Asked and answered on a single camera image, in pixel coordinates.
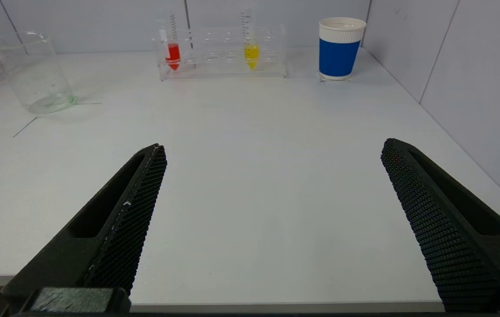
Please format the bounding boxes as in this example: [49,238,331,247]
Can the test tube with yellow pigment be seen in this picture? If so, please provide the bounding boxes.
[240,12,260,70]

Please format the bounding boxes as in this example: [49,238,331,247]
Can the blue and white paper cup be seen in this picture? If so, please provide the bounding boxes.
[319,18,367,81]

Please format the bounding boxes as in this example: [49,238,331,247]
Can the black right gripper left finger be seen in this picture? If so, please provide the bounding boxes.
[2,144,167,315]

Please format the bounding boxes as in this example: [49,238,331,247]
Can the clear glass beaker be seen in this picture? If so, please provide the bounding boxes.
[0,32,76,115]

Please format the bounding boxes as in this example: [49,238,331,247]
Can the test tube with red pigment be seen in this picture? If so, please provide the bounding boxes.
[159,14,182,71]

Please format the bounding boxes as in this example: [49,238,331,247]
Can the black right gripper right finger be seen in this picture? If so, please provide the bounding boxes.
[381,138,500,312]

